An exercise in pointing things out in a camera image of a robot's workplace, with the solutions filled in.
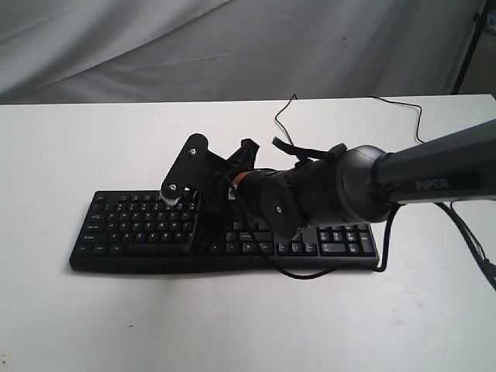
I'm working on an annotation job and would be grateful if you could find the white backdrop cloth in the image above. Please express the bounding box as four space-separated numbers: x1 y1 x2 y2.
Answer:
1 1 484 104

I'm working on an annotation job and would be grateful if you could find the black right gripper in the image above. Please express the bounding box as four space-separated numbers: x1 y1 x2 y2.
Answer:
186 139 259 255

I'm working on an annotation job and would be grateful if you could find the thin black keyboard cable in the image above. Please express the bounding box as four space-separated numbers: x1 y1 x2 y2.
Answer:
274 93 427 156

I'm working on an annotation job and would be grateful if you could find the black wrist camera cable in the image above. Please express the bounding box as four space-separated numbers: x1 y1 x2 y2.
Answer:
215 174 396 280

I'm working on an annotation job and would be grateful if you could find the black acer keyboard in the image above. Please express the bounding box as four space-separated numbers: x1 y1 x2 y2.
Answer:
69 191 379 274

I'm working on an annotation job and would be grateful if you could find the black tripod stand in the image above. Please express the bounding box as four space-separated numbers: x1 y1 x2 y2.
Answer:
451 0 491 95

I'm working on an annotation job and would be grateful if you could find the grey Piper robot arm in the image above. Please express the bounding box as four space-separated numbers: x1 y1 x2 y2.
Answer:
181 121 495 239

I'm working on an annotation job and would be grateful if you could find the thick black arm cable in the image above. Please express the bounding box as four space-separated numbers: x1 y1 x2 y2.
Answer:
437 199 496 291

